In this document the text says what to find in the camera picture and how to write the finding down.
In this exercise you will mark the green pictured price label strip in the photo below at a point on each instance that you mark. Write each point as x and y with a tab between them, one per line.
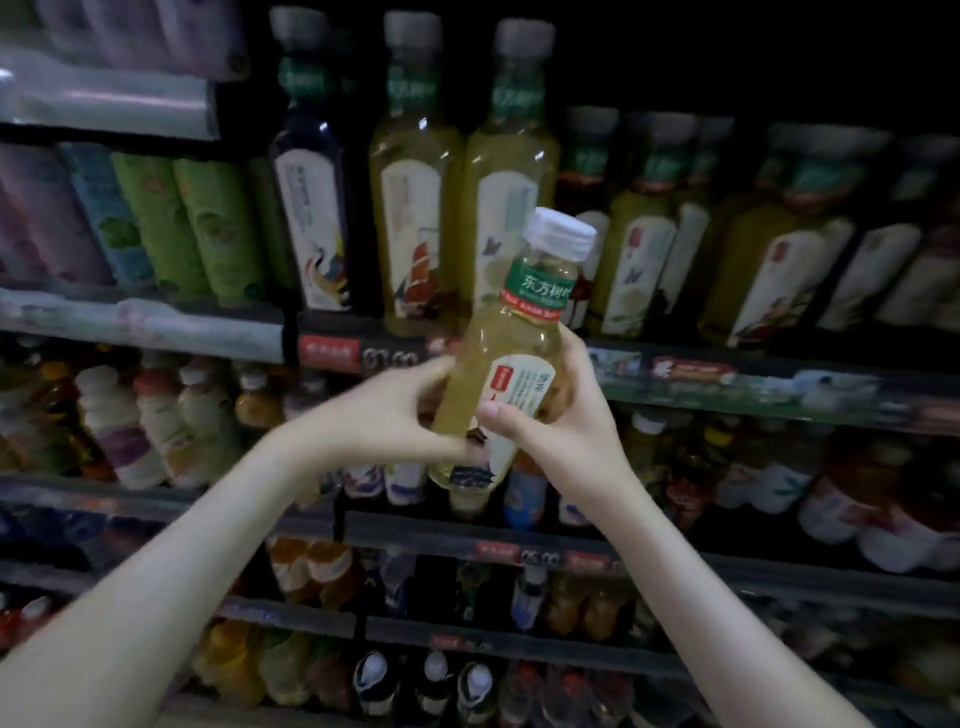
750	382

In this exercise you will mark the person's right hand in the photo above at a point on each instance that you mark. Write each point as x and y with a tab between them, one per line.
585	450

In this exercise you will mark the row of tea juice bottles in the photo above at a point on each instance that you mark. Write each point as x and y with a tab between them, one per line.
825	510

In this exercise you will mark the row of red yellow bottles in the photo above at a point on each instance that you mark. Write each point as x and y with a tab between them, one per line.
225	660

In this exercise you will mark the person's left hand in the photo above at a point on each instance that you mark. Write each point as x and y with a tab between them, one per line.
375	427

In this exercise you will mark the person's right forearm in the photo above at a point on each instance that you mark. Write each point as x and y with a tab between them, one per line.
712	622

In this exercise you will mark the yellow tea bottle tower label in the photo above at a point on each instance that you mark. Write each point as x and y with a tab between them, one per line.
510	345

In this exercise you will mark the person's left forearm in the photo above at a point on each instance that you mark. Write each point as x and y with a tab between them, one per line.
135	600

